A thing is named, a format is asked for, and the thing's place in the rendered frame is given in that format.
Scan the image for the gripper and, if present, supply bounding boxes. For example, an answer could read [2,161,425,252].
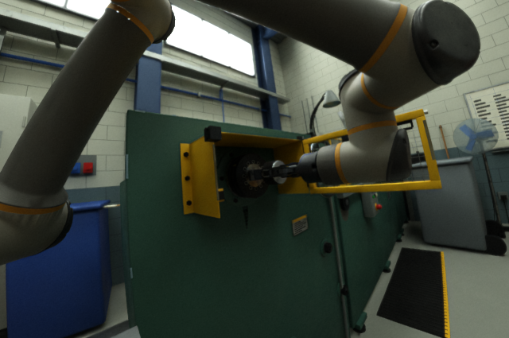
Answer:
[247,153,320,188]

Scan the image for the black ball torque limiter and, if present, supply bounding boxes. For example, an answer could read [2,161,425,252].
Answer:
[229,153,272,200]

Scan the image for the yellow guard door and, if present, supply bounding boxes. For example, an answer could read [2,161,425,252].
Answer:
[301,108,443,196]

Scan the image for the yellow warning label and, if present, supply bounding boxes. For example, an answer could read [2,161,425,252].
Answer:
[291,214,309,237]

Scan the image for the blue steel column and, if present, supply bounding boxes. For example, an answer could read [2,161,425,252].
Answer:
[251,25,282,131]
[134,41,164,113]

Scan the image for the grey desk lamp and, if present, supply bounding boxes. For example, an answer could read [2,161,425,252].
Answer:
[309,90,341,135]

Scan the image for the green machine body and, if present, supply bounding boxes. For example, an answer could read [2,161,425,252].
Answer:
[120,109,411,338]

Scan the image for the grey box with red button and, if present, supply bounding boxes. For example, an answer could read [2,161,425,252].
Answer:
[363,190,383,220]

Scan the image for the grey upright pipe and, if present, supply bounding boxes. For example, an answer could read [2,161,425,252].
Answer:
[327,194,352,338]

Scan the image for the black mat with yellow edge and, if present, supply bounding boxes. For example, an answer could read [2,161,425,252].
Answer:
[376,247,453,338]

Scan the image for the grey wheeled bin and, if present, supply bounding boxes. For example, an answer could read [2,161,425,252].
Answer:
[410,154,489,252]

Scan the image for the blue bin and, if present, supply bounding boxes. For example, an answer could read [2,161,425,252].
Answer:
[5,199,113,338]

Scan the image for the white notice board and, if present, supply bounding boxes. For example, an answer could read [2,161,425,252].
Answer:
[463,84,509,155]

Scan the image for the yellow guard frame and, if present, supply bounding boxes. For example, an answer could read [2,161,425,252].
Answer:
[179,130,304,220]

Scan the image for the wooden broom handle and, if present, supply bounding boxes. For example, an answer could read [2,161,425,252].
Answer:
[438,125,451,160]

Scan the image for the grey wall socket box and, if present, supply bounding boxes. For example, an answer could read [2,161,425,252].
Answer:
[71,153,99,177]

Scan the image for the blue-bladed pedestal fan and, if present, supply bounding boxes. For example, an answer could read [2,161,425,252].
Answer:
[453,118,509,256]

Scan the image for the grey wall cabinet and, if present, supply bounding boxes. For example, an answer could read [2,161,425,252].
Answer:
[0,93,39,170]

